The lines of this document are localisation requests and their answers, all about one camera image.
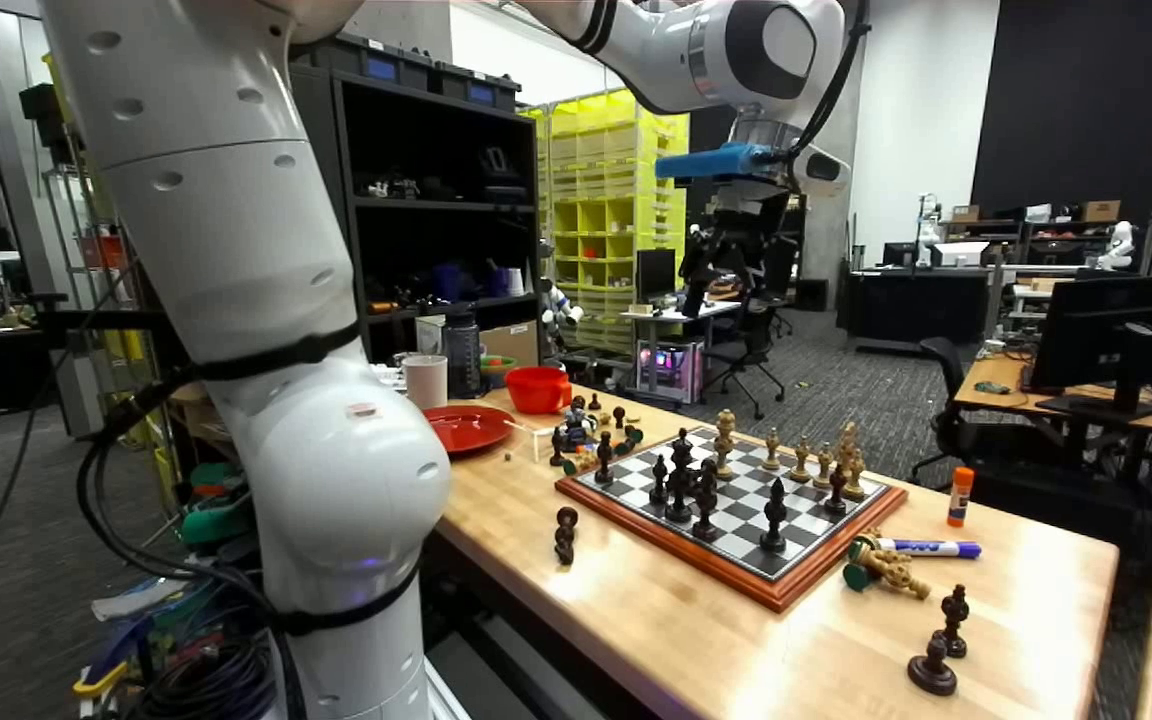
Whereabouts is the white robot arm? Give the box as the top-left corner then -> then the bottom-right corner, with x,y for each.
42,0 -> 452,720

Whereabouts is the black office chair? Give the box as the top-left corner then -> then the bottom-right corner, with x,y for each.
706,214 -> 784,415

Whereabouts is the wooden framed chessboard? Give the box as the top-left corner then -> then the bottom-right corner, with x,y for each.
556,443 -> 907,607

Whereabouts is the white paper cup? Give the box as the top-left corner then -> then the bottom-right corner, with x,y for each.
400,353 -> 449,407

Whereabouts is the golden king piece far right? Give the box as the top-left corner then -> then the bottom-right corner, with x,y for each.
838,422 -> 866,502

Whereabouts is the yellow bin rack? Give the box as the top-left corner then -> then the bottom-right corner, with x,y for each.
535,87 -> 688,355

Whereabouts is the dark chess piece off board left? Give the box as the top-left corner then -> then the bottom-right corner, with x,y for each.
554,510 -> 581,563

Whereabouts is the dark queen piece board right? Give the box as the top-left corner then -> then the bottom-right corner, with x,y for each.
759,475 -> 788,555

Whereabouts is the cluster of captured chess pieces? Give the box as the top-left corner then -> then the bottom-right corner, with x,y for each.
547,398 -> 644,475

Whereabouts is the dark chess piece table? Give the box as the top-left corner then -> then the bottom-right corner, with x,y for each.
941,585 -> 970,661
907,633 -> 955,697

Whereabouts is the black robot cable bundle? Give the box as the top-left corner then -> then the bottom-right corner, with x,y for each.
0,322 -> 423,720

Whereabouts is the red plastic bowl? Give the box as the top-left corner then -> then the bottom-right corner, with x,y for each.
503,366 -> 574,415

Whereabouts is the black computer monitor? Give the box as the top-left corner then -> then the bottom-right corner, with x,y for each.
1025,276 -> 1152,415

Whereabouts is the purple white marker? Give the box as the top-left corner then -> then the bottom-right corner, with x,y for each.
881,539 -> 979,561

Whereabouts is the dark chess piece table front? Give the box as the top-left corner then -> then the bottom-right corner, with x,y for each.
907,633 -> 955,697

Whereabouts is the wooden side desk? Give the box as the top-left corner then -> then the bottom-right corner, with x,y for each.
953,348 -> 1152,441

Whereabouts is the orange capped glue stick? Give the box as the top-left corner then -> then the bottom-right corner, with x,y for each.
948,465 -> 977,527

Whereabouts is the dark chess piece board centre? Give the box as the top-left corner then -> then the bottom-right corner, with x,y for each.
691,462 -> 722,546

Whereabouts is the black storage shelf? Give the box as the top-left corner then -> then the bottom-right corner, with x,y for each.
291,42 -> 542,362

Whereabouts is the black gripper body blue camera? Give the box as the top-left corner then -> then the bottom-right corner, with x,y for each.
658,145 -> 796,249

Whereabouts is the dark chess piece table rear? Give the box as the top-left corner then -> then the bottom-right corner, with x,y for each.
941,585 -> 970,661

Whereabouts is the red plastic plate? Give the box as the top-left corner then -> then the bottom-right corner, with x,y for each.
423,403 -> 518,456

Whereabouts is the dark water bottle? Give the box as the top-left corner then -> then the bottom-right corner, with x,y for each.
444,313 -> 482,399

